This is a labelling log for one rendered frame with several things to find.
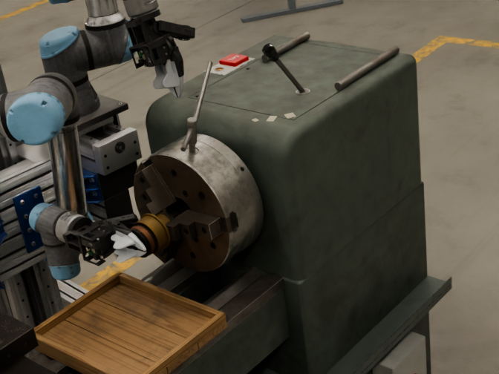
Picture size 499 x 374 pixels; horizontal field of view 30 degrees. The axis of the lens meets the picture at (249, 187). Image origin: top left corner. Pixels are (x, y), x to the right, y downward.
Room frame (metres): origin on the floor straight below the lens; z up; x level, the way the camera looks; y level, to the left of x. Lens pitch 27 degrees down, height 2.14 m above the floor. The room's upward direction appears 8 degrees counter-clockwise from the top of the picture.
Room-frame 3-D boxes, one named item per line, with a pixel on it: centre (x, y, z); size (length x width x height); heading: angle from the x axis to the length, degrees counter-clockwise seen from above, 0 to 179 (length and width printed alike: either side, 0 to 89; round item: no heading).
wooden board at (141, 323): (1.79, 0.33, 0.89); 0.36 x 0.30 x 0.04; 47
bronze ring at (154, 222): (1.88, 0.24, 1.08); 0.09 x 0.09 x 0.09; 48
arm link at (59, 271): (2.03, 0.48, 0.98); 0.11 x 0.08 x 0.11; 171
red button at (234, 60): (2.47, -0.01, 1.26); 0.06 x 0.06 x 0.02; 47
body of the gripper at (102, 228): (1.89, 0.38, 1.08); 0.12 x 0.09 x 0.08; 47
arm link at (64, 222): (1.96, 0.43, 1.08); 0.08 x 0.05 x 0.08; 137
